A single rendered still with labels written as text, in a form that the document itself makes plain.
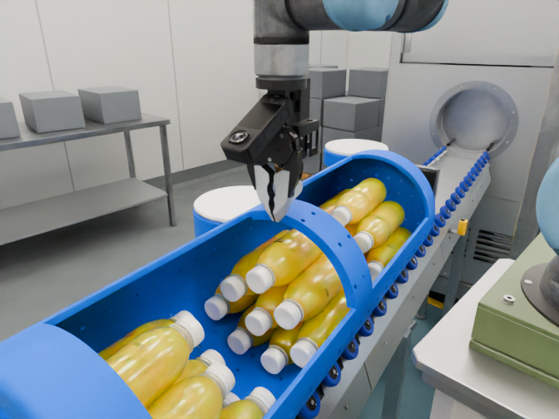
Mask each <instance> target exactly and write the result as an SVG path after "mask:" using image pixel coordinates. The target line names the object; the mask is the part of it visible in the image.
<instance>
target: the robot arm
mask: <svg viewBox="0 0 559 419"><path fill-rule="evenodd" d="M448 2H449V0H252V6H253V38H254V39H253V40H254V69H255V75H256V76H259V77H256V78H255V88H257V89H261V90H267V92H268V95H263V96H262V97H261V98H260V100H259V101H258V102H257V103H256V104H255V105H254V106H253V107H252V109H251V110H250V111H249V112H248V113H247V114H246V115H245V117H244V118H243V119H242V120H241V121H240V122H239V123H238V124H237V126H236V127H235V128H234V129H233V130H232V131H231V132H230V133H229V135H228V136H227V137H226V138H225V139H224V140H223V141H222V142H221V143H220V146H221V148H222V150H223V151H224V153H225V157H226V159H227V160H233V161H237V162H240V163H244V164H247V170H248V173H249V175H250V179H251V182H252V185H253V187H254V189H255V190H256V192H257V195H258V197H259V199H260V202H261V204H262V205H263V206H264V208H265V210H266V212H267V214H268V215H269V217H270V218H271V220H272V221H274V222H277V223H278V222H280V221H281V220H282V219H283V218H284V216H285V215H286V213H287V212H288V210H289V207H290V205H291V203H292V202H293V201H294V200H295V198H296V197H297V196H298V195H299V194H300V193H301V191H302V189H303V182H302V181H301V180H300V179H301V176H302V174H303V169H304V163H303V161H302V159H304V158H306V156H307V149H308V148H309V157H311V156H313V155H317V154H318V146H319V120H313V119H310V118H309V96H310V78H306V77H304V76H307V75H308V74H309V31H350V32H362V31H367V32H399V33H414V32H421V31H425V30H428V29H429V28H431V27H433V26H435V25H436V24H437V23H438V22H439V21H440V20H441V19H442V17H443V15H444V13H445V11H446V9H447V6H448ZM313 131H316V137H315V147H314V148H312V137H313ZM308 134H309V141H308ZM275 164H277V166H278V167H279V168H280V169H281V168H283V169H282V171H280V172H278V173H275ZM536 212H537V222H538V224H539V228H540V230H541V232H542V235H543V237H544V239H545V240H546V242H547V244H548V245H549V247H550V248H552V249H553V251H554V252H555V253H556V255H555V257H554V258H553V259H552V260H551V261H550V263H549V264H548V265H547V266H546V268H545V270H544V272H543V275H542V280H541V282H540V289H541V291H542V294H543V296H544V297H545V299H546V300H547V301H548V302H549V303H550V304H551V305H552V306H553V307H554V308H555V309H556V310H558V311H559V157H558V158H557V159H556V160H555V161H554V162H553V163H552V165H551V166H550V168H549V169H548V171H547V172H546V174H545V176H544V178H543V181H542V183H541V186H540V188H539V191H538V194H537V204H536Z"/></svg>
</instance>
